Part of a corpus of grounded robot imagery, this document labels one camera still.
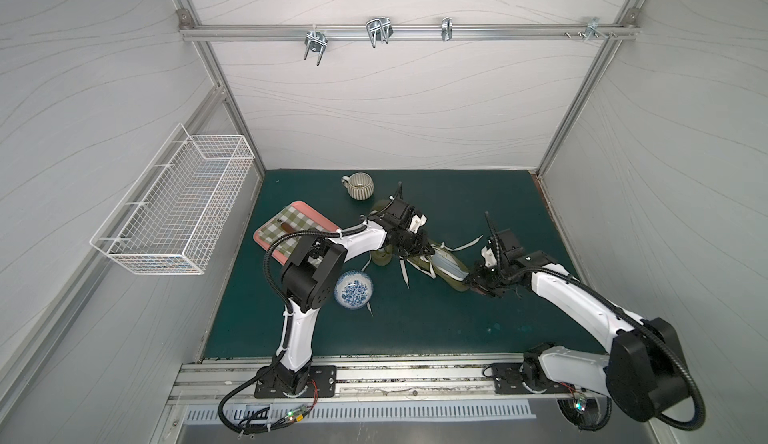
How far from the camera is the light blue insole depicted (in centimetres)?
88

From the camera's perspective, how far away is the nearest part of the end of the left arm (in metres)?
0.75

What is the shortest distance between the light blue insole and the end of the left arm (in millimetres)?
68

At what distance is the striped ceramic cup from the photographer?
3.59 ft

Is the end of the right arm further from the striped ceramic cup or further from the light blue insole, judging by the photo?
the striped ceramic cup

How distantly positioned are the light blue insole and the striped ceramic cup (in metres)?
0.35
